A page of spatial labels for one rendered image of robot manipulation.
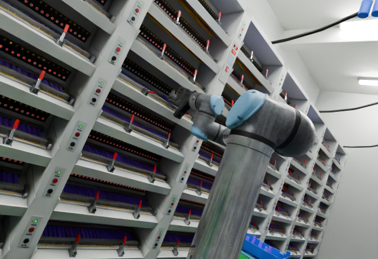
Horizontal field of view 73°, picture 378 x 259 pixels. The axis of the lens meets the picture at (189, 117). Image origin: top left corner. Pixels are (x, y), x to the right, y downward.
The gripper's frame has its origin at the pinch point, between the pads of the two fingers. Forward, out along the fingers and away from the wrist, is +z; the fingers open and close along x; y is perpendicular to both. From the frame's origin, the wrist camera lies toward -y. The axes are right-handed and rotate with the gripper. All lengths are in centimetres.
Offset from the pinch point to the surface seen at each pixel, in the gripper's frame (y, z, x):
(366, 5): 104, -64, -64
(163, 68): 11.1, -7.2, 16.7
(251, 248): -59, -49, -57
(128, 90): -7.9, -7.6, 30.0
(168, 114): -8.6, -7.4, 2.1
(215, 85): 21.4, -8.0, -23.0
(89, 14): 11, -7, 59
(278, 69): 72, -4, -92
